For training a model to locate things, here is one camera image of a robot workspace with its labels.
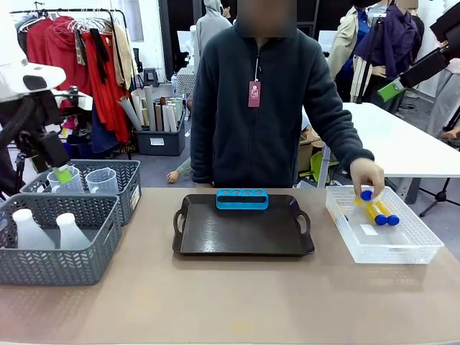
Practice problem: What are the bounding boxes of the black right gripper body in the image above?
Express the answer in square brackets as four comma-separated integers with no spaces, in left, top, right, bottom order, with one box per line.
[400,49,451,89]

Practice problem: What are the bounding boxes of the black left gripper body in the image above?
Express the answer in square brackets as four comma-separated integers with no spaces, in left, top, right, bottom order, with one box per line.
[34,131,72,172]

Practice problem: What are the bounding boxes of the clear plastic measuring beaker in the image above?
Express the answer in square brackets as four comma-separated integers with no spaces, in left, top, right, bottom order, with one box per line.
[85,167,119,196]
[46,166,86,194]

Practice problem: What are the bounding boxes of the white plastic conical flask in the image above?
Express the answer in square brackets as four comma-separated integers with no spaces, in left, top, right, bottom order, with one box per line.
[12,208,56,250]
[56,212,92,250]

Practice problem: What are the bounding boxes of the person's left forearm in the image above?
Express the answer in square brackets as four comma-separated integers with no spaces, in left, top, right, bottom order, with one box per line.
[316,103,376,170]

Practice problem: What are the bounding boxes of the person's right forearm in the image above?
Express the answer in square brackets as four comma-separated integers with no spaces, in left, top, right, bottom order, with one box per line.
[189,136,216,185]

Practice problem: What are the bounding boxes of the person's left hand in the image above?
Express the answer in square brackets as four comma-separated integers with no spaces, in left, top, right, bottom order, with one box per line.
[350,157,386,199]

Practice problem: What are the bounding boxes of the gray hanging garment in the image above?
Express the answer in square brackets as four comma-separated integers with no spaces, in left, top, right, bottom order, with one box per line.
[426,59,460,139]

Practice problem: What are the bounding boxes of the purple jacket mannequin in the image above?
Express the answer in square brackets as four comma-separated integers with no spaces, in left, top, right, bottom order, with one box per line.
[353,4,424,111]

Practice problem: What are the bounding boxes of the black phone stand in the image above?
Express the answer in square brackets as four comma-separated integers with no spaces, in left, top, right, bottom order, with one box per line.
[356,13,387,105]

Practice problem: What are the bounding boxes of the white table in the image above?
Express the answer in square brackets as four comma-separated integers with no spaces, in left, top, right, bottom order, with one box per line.
[301,102,460,190]

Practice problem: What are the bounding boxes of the gray woven plastic basket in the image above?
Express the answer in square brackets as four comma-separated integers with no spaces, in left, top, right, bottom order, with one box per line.
[19,159,142,226]
[0,193,123,287]

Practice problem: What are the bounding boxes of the beige coat mannequin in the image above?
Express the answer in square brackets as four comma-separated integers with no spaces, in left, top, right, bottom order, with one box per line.
[328,4,371,104]

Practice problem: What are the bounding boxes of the gray paper roll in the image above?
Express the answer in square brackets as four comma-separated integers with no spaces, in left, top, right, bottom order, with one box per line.
[117,95,143,132]

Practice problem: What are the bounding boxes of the red hanging garments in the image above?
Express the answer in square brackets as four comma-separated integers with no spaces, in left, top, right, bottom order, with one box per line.
[25,16,131,144]

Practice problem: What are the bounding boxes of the cardboard box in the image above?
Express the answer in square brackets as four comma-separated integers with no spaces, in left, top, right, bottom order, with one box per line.
[297,128,325,173]

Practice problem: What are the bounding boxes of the gray storage bin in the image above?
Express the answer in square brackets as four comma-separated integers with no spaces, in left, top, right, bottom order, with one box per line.
[135,116,186,157]

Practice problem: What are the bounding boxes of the black hanging scarf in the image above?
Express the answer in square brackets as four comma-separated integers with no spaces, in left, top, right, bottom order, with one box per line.
[88,27,111,84]

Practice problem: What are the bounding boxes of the beige hanging garment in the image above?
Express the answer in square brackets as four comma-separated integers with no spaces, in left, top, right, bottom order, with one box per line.
[112,22,139,91]

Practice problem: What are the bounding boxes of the black plastic stool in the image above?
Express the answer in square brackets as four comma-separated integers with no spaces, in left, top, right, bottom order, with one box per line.
[142,67,160,88]

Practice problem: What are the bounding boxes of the white paper roll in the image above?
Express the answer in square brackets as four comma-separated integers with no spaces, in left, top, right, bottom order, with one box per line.
[162,103,178,133]

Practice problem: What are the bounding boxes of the maroon hang tag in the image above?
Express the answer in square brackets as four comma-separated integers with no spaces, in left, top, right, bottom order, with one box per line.
[248,80,262,109]

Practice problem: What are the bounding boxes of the black metal clothes rack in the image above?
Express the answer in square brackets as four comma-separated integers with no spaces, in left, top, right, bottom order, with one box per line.
[9,1,133,160]

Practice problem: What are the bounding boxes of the person in dark fleece jacket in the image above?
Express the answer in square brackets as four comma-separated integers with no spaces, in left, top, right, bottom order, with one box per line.
[189,0,346,188]

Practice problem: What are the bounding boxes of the white perforated plastic basket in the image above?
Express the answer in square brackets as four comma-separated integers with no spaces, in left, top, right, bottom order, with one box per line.
[325,185,446,265]

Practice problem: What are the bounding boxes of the white mannequin torso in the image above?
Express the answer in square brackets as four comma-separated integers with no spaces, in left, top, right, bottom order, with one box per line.
[188,24,201,68]

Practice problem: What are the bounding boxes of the blue test tube rack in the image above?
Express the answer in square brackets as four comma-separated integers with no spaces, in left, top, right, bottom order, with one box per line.
[216,188,270,211]

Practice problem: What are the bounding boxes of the gray hoodie mannequin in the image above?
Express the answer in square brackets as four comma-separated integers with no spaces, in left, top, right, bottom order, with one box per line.
[195,0,233,71]

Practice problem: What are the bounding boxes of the dark brown serving tray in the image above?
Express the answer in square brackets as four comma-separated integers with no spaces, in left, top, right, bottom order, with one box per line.
[172,193,316,257]

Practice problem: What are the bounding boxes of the black robot cable hose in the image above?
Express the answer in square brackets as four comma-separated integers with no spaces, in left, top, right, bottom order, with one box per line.
[0,95,40,148]

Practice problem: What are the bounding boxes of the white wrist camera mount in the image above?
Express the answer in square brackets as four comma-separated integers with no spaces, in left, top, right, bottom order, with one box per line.
[50,86,94,112]

